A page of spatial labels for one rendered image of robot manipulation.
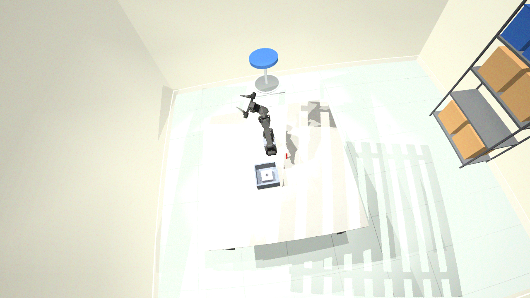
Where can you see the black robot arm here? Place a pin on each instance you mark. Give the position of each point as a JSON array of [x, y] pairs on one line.
[[268, 134]]

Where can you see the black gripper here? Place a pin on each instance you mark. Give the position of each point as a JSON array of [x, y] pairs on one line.
[[252, 96]]

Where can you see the white plate with hole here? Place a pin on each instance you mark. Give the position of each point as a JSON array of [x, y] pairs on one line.
[[267, 176]]

